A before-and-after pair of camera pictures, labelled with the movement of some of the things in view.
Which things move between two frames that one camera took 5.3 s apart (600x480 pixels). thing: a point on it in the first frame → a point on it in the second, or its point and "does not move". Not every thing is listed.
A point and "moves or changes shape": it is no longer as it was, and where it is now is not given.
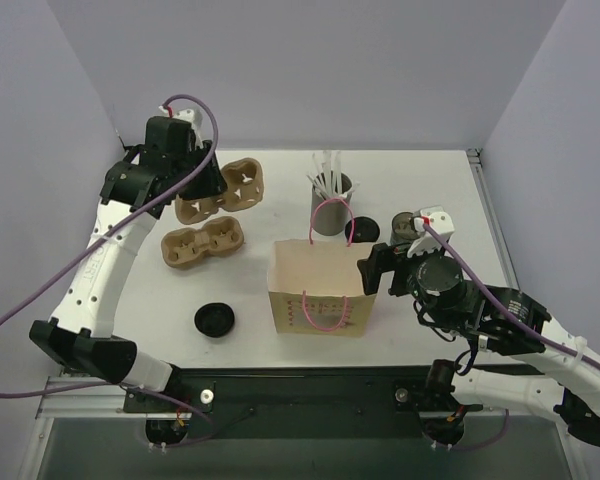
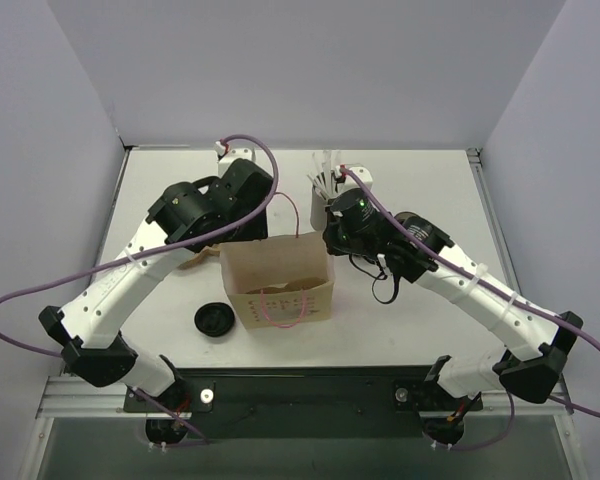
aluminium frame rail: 100,402 does not move
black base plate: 303,403 does not move
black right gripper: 393,267 → 333,242
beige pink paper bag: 318,288 → 279,281
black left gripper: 200,176 → 255,226
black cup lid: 214,319 does not move
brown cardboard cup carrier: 244,181 moves or changes shape
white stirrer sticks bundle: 326,175 does not move
